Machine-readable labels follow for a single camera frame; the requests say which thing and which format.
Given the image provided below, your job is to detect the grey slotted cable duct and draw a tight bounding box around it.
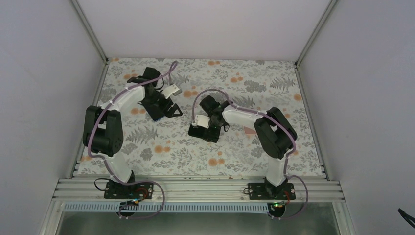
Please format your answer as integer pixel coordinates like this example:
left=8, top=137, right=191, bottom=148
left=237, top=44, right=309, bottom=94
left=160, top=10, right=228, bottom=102
left=63, top=202, right=269, bottom=213

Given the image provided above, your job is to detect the pink phone case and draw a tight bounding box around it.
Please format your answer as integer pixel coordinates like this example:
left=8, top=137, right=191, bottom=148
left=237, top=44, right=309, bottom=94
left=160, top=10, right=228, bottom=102
left=243, top=127, right=256, bottom=136

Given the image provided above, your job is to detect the black phone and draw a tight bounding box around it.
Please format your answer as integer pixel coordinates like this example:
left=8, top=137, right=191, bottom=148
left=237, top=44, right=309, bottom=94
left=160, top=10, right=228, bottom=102
left=188, top=124, right=221, bottom=143

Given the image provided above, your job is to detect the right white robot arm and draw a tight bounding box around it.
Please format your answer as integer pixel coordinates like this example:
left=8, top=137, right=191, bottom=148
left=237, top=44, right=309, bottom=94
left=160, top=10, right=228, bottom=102
left=188, top=95, right=298, bottom=195

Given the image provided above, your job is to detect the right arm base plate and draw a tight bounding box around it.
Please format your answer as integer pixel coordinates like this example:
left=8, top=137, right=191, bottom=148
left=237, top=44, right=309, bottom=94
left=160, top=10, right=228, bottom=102
left=243, top=183, right=296, bottom=200

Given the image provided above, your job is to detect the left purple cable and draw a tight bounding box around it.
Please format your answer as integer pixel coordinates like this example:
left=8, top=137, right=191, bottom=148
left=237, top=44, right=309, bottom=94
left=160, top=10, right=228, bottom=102
left=87, top=60, right=179, bottom=221

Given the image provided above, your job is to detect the black object at edge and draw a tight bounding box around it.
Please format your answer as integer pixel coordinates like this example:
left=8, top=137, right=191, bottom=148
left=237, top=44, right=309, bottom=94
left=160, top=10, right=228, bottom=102
left=397, top=208, right=415, bottom=228

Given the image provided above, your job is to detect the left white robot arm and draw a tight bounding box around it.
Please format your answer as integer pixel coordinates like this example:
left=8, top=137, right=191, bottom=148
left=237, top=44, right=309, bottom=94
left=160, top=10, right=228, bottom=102
left=83, top=67, right=183, bottom=187

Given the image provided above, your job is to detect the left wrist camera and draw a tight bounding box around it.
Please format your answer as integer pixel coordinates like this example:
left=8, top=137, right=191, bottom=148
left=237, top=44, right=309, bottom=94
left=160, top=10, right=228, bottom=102
left=161, top=84, right=182, bottom=99

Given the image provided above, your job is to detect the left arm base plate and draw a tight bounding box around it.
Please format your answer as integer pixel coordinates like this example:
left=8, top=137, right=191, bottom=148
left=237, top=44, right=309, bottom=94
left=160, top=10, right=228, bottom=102
left=103, top=181, right=154, bottom=200

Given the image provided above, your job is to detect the floral tablecloth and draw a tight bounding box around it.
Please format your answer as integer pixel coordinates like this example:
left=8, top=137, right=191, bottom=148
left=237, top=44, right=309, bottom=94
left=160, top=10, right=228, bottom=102
left=77, top=57, right=325, bottom=178

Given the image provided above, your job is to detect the aluminium rail frame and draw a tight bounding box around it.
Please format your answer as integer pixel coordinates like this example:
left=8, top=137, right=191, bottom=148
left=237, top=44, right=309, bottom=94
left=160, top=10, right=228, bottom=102
left=52, top=177, right=345, bottom=202

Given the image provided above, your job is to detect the blue smartphone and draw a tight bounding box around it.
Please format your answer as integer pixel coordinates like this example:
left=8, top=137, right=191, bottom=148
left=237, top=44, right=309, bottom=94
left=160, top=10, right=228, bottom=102
left=138, top=99, right=173, bottom=121

